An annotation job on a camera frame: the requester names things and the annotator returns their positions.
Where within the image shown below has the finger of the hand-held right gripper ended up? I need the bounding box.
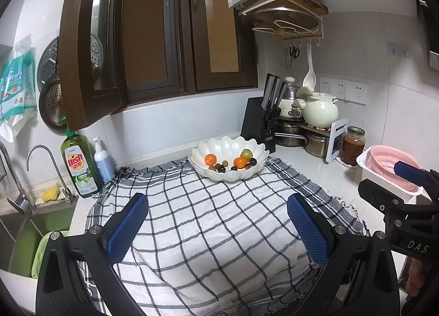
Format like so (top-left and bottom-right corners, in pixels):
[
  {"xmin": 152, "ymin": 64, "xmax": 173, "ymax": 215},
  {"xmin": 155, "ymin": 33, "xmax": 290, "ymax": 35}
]
[
  {"xmin": 358, "ymin": 179, "xmax": 439, "ymax": 263},
  {"xmin": 394, "ymin": 162, "xmax": 439, "ymax": 200}
]

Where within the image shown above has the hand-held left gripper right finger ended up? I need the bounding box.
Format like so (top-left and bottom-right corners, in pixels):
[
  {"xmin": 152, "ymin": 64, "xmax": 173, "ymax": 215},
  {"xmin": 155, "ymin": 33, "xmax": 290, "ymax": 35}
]
[{"xmin": 287, "ymin": 193, "xmax": 401, "ymax": 316}]

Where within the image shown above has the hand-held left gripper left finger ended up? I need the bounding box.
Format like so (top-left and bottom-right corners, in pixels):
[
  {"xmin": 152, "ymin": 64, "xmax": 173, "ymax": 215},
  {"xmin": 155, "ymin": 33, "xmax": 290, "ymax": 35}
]
[{"xmin": 36, "ymin": 193, "xmax": 150, "ymax": 316}]

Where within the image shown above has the white scalloped bowl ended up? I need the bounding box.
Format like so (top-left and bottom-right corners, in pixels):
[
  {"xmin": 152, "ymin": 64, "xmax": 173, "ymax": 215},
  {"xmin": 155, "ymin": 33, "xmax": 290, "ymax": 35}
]
[{"xmin": 187, "ymin": 136, "xmax": 269, "ymax": 182}]

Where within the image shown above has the person's right hand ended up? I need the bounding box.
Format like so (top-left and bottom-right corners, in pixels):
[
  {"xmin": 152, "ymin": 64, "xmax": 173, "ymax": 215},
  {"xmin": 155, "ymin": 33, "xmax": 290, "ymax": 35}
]
[{"xmin": 406, "ymin": 260, "xmax": 432, "ymax": 298}]

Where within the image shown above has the pink plastic colander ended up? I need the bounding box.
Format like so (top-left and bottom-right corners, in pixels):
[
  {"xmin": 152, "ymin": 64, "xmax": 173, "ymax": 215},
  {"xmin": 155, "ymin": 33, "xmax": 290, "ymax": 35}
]
[{"xmin": 364, "ymin": 145, "xmax": 421, "ymax": 186}]

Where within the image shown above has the red sauce glass jar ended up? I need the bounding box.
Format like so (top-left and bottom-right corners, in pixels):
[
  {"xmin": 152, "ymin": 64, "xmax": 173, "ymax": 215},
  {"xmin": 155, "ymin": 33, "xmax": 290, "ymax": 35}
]
[{"xmin": 341, "ymin": 126, "xmax": 366, "ymax": 168}]

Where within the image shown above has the white blue pump bottle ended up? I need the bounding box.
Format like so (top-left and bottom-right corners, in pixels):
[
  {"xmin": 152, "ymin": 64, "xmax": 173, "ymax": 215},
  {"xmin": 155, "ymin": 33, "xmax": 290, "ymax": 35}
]
[{"xmin": 93, "ymin": 136, "xmax": 115, "ymax": 183}]

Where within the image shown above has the green dish soap bottle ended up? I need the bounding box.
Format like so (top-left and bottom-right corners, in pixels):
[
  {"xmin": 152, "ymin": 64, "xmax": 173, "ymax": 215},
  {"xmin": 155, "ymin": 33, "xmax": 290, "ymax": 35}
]
[{"xmin": 61, "ymin": 130, "xmax": 104, "ymax": 199}]

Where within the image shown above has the black white checkered cloth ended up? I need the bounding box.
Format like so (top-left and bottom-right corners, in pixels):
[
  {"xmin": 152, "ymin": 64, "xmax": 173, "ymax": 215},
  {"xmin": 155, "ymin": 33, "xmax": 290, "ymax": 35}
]
[{"xmin": 78, "ymin": 158, "xmax": 369, "ymax": 316}]

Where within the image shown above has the tall steel pot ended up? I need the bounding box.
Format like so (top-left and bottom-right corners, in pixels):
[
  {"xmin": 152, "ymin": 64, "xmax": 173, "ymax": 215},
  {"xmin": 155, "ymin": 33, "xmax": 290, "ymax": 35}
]
[{"xmin": 305, "ymin": 129, "xmax": 331, "ymax": 159}]

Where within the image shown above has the slim gooseneck faucet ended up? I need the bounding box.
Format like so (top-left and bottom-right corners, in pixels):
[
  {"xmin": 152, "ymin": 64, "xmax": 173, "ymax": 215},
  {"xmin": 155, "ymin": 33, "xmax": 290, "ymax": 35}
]
[{"xmin": 27, "ymin": 145, "xmax": 79, "ymax": 204}]

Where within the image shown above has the wide steel pot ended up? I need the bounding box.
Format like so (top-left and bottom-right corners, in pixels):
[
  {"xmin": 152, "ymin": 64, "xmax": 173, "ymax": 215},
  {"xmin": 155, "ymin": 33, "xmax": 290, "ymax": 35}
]
[{"xmin": 274, "ymin": 122, "xmax": 307, "ymax": 148}]

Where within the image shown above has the green plastic basin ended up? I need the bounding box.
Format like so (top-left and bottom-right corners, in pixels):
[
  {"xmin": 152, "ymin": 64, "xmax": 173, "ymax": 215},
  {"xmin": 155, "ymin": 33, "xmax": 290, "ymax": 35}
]
[{"xmin": 32, "ymin": 230, "xmax": 69, "ymax": 279}]

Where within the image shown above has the steel kitchen sink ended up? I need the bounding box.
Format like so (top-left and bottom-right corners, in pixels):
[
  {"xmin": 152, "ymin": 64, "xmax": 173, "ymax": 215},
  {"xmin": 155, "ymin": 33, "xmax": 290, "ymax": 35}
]
[{"xmin": 0, "ymin": 206, "xmax": 76, "ymax": 275}]

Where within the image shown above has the cream ceramic pot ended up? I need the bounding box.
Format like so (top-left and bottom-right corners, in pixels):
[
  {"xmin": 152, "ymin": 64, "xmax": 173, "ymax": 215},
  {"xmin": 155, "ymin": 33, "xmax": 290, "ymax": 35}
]
[{"xmin": 297, "ymin": 86, "xmax": 339, "ymax": 129}]

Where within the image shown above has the black knife block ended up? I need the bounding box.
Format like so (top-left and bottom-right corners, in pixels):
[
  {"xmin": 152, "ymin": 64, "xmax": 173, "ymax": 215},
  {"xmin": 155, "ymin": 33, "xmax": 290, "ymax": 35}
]
[{"xmin": 240, "ymin": 98, "xmax": 277, "ymax": 154}]

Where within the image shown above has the white enamel pot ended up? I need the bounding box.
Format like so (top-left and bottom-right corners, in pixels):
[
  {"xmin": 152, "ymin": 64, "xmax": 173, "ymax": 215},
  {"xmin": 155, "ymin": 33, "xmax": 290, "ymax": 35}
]
[{"xmin": 278, "ymin": 76, "xmax": 306, "ymax": 119}]

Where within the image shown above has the white ladle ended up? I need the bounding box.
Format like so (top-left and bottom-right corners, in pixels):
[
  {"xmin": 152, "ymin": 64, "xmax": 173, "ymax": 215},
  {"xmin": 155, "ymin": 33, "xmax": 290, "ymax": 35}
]
[{"xmin": 302, "ymin": 44, "xmax": 317, "ymax": 88}]

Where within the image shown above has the dark frying pan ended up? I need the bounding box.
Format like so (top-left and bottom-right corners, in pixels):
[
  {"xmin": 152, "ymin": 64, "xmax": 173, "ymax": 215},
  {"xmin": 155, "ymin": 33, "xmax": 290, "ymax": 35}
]
[{"xmin": 38, "ymin": 78, "xmax": 67, "ymax": 133}]

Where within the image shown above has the dark range hood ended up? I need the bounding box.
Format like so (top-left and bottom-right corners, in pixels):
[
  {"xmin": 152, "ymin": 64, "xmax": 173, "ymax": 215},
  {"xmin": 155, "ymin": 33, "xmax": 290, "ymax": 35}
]
[{"xmin": 415, "ymin": 0, "xmax": 439, "ymax": 70}]

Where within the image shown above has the bagged paper towel package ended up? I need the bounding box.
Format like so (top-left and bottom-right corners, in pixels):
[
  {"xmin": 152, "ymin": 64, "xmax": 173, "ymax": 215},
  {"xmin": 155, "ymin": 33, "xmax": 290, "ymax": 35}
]
[{"xmin": 0, "ymin": 37, "xmax": 38, "ymax": 142}]

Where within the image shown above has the round metal steamer plate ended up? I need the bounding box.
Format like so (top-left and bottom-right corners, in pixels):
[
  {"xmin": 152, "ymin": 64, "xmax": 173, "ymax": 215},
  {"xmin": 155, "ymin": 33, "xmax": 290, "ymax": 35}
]
[{"xmin": 37, "ymin": 36, "xmax": 103, "ymax": 92}]

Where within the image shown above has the brown wooden window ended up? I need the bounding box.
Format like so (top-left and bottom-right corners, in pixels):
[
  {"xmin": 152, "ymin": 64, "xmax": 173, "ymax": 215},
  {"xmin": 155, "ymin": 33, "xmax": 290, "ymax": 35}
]
[{"xmin": 60, "ymin": 0, "xmax": 259, "ymax": 130}]

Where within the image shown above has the grey wall hook strip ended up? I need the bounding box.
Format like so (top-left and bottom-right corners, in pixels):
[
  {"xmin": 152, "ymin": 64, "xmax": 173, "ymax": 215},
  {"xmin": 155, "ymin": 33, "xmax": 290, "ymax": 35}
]
[{"xmin": 387, "ymin": 42, "xmax": 410, "ymax": 57}]

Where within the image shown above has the black handled knife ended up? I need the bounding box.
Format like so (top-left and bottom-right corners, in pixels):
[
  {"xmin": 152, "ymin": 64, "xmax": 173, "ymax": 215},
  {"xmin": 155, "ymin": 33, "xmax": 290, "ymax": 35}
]
[
  {"xmin": 274, "ymin": 81, "xmax": 289, "ymax": 121},
  {"xmin": 269, "ymin": 76, "xmax": 281, "ymax": 116},
  {"xmin": 262, "ymin": 73, "xmax": 274, "ymax": 111}
]

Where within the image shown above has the white wire board rack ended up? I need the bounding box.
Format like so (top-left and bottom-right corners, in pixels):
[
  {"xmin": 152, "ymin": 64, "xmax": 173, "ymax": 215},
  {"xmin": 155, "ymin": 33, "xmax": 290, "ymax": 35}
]
[{"xmin": 237, "ymin": 0, "xmax": 329, "ymax": 41}]

